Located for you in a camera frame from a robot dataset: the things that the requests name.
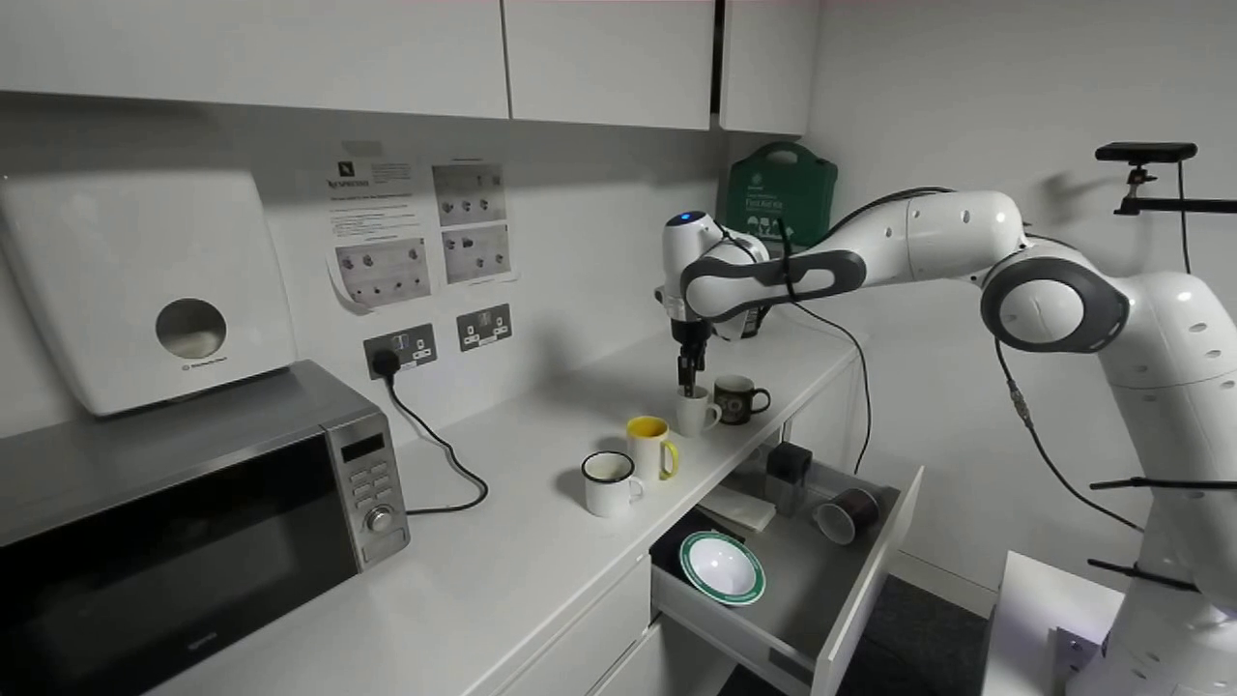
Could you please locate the white upper cabinets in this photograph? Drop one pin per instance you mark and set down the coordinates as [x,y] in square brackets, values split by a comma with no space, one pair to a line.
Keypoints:
[619,63]

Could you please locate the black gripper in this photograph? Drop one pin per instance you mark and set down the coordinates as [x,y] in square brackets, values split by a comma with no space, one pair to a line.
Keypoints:
[695,345]

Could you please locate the open white drawer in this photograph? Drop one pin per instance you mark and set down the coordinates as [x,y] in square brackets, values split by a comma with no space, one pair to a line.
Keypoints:
[817,593]

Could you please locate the dark mug in drawer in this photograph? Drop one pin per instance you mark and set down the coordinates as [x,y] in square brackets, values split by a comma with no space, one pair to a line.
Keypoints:
[847,516]

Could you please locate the black cube in drawer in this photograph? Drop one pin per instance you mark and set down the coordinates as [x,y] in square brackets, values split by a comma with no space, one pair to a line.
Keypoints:
[787,463]

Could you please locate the black mug white inside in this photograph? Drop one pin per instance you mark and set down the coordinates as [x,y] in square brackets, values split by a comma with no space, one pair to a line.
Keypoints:
[740,400]

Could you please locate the white bowl green rim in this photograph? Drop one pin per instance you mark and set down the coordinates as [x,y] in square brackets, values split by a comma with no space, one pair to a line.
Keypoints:
[721,571]

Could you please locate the wall power socket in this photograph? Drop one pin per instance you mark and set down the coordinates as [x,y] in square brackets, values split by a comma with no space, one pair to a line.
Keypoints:
[485,327]
[403,345]

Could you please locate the white paper towel dispenser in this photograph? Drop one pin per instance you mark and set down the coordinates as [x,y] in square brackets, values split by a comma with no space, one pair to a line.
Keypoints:
[150,282]

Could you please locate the white enamel mug blue rim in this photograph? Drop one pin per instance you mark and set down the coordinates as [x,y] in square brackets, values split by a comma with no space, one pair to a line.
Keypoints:
[609,483]

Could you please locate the yellow inside white mug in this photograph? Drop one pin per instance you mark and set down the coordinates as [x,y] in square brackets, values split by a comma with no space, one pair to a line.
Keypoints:
[653,445]

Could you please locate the black camera on stand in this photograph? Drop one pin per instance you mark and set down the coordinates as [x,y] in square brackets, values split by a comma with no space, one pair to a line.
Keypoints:
[1145,152]

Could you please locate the wall power socket right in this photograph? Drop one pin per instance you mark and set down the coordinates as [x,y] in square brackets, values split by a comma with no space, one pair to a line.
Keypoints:
[485,327]

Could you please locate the wall power socket left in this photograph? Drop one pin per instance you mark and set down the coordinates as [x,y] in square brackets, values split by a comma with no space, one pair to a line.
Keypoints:
[403,345]

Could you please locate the small picture notice sheet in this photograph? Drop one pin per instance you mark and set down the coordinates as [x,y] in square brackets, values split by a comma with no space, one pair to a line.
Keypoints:
[475,222]

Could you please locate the plain white mug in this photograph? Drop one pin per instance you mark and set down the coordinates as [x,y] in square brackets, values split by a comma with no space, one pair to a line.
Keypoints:
[696,410]

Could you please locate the silver microwave oven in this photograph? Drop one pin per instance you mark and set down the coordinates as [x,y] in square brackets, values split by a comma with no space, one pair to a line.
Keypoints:
[137,548]

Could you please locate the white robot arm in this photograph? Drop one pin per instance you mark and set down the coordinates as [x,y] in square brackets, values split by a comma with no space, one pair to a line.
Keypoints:
[1164,340]

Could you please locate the white instruction poster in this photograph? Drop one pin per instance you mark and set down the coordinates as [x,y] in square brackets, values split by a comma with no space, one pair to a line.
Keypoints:
[378,235]

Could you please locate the green first aid box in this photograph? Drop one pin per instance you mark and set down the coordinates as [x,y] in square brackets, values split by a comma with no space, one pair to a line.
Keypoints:
[780,193]

